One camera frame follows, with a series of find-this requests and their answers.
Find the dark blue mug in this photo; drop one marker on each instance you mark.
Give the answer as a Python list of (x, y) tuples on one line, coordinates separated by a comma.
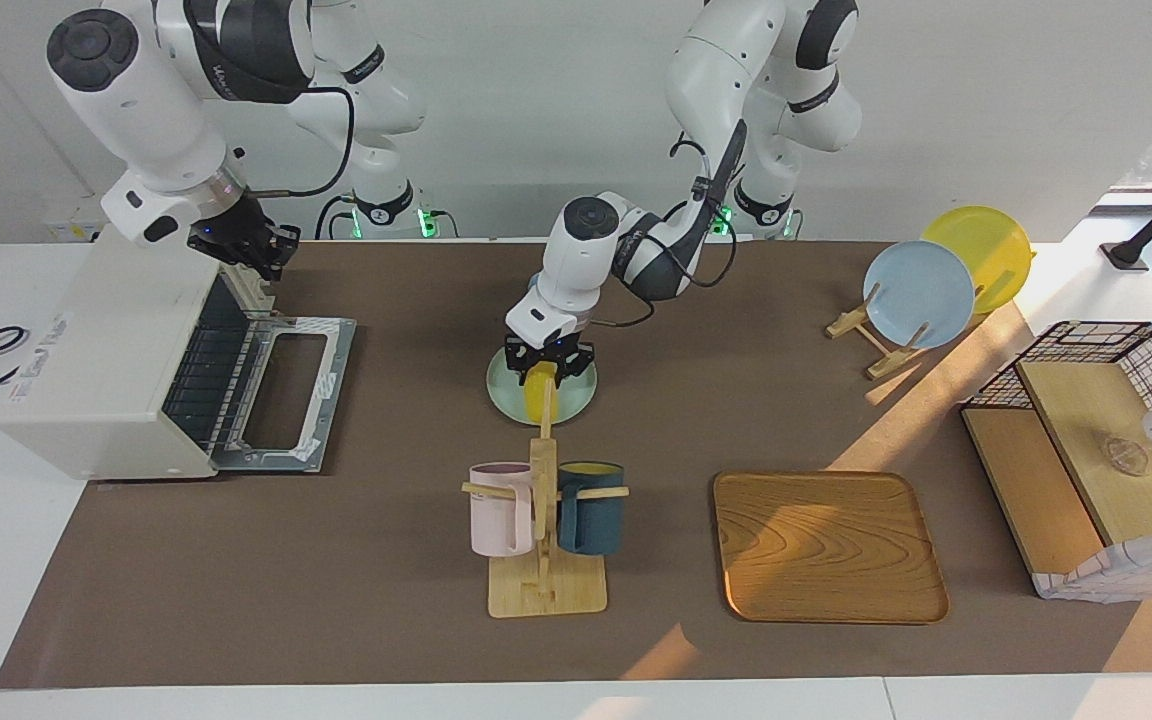
[(591, 520)]

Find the pink mug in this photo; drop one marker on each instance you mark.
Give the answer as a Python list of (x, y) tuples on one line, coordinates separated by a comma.
[(496, 515)]

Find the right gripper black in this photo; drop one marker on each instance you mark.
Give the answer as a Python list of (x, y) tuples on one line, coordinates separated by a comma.
[(234, 228)]

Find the glass oven door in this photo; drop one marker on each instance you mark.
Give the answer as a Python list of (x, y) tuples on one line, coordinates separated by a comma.
[(336, 360)]

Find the yellow corn cob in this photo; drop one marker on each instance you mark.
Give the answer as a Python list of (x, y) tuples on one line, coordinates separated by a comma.
[(539, 395)]

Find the white power strip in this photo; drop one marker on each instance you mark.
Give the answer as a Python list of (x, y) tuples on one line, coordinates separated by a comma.
[(71, 230)]

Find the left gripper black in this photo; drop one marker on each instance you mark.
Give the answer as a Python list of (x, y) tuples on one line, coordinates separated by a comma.
[(548, 354)]

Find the wooden plate rack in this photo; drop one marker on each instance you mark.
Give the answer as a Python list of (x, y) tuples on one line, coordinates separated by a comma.
[(846, 325)]

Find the white toaster oven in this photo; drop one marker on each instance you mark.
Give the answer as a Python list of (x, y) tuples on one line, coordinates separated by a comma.
[(86, 350)]

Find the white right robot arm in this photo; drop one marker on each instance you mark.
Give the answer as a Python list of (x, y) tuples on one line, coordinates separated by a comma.
[(136, 90)]

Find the white brick-pattern paper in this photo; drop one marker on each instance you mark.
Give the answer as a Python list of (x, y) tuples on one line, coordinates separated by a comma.
[(1116, 575)]

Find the wooden mug rack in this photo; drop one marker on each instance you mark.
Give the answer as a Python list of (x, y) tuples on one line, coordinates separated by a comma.
[(546, 595)]

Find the clear glass cup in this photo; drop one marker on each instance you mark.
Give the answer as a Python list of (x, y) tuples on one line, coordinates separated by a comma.
[(1126, 457)]

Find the brown table mat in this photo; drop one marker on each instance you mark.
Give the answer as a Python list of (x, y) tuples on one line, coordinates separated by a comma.
[(336, 580)]

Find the two-tier wooden shelf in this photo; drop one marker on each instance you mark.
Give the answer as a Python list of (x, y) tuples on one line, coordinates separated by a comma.
[(1086, 420)]

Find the wooden serving tray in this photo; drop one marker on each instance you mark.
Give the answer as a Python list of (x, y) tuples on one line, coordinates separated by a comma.
[(826, 550)]

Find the light blue plate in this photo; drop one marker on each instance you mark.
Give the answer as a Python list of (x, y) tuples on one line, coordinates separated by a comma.
[(921, 295)]

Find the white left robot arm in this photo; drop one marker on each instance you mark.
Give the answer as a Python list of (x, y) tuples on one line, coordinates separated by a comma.
[(586, 260)]

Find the yellow plate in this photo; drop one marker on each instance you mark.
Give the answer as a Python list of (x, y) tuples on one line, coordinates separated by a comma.
[(991, 250)]

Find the pale green plate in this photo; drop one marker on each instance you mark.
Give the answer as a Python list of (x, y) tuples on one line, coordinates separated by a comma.
[(576, 405)]

